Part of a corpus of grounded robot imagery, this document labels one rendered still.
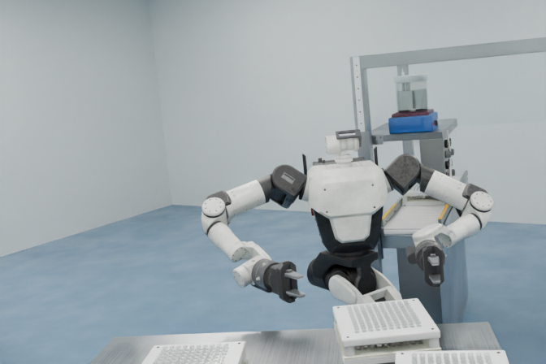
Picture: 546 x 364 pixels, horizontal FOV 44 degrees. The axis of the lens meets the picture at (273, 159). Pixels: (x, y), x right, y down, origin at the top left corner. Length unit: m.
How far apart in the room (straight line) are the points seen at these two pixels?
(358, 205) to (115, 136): 6.09
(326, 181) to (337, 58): 4.81
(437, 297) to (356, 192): 1.23
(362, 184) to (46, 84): 5.70
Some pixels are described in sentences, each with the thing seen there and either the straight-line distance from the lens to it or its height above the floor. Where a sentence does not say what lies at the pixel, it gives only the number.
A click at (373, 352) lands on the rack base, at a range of 1.76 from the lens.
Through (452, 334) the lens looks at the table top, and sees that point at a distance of 1.92.
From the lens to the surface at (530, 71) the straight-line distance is 2.97.
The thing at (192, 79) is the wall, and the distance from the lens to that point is 8.28.
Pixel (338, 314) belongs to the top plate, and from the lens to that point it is 1.89.
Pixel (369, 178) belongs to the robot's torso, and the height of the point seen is 1.18.
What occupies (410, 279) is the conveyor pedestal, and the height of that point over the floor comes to 0.50.
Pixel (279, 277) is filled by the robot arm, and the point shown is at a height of 0.98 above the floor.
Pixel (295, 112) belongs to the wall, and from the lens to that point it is 7.37.
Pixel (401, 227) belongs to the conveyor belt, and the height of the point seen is 0.79.
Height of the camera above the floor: 1.57
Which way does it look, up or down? 7 degrees down
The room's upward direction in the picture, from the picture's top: 6 degrees counter-clockwise
